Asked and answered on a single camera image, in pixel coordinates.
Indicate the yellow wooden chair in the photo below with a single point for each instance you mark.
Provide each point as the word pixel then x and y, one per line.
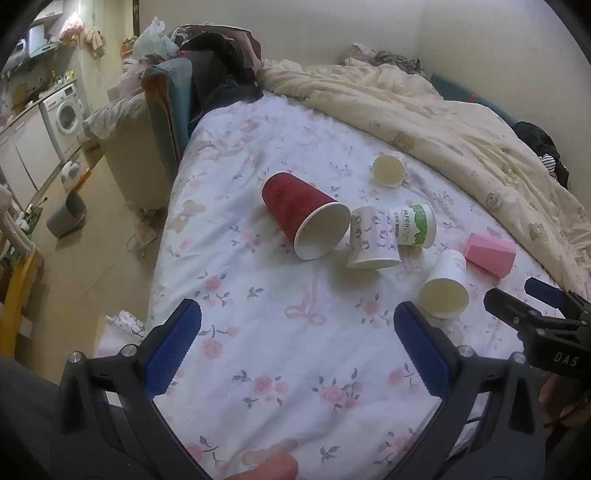
pixel 18 286

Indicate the person's right hand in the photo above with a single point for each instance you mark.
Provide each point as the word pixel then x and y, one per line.
pixel 565 406

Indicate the grey waste bin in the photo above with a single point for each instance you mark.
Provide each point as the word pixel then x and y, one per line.
pixel 67 212

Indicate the white round appliance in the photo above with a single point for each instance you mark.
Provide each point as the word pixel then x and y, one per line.
pixel 70 173

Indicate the white kitchen cabinet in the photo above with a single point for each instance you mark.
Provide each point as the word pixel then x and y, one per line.
pixel 21 152

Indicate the hanging pink clothes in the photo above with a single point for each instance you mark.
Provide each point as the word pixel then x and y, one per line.
pixel 85 27

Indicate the pale green plastic bag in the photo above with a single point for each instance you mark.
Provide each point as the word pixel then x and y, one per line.
pixel 154 39

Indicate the small cream paper cup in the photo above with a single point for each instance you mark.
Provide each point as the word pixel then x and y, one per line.
pixel 388 168

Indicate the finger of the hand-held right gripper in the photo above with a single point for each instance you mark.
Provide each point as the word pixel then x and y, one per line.
pixel 512 307
pixel 545 290

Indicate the pink box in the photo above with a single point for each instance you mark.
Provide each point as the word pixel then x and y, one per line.
pixel 489 254

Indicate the white patterned paper cup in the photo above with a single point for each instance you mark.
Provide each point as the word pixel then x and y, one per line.
pixel 371 240

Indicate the green label paper cup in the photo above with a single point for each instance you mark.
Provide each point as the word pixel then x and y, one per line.
pixel 415 224

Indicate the black and striped garment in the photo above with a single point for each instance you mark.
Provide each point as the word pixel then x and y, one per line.
pixel 542 150

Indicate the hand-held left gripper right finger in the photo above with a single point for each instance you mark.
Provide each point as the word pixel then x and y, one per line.
pixel 422 350

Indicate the red ribbed paper cup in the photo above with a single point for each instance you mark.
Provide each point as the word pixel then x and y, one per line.
pixel 302 212

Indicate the kitchen range hood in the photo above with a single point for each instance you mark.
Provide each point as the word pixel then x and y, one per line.
pixel 30 39

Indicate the pile of dark clothes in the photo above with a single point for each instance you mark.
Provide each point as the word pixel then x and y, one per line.
pixel 221 64

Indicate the teal and orange cushion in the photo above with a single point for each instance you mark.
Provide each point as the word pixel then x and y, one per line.
pixel 168 106

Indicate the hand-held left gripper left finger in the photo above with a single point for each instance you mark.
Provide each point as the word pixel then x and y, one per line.
pixel 173 350

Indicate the person's bare leg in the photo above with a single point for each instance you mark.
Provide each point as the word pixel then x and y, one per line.
pixel 270 467

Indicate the beige padded bed frame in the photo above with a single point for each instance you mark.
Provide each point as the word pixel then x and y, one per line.
pixel 131 157

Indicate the cream bear print quilt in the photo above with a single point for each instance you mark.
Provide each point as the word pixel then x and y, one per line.
pixel 438 115

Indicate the white washing machine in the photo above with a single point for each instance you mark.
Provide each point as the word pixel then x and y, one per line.
pixel 64 113

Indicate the plain white paper cup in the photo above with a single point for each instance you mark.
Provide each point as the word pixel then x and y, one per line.
pixel 445 288

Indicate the teal pillow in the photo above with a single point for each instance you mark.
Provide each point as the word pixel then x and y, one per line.
pixel 466 94

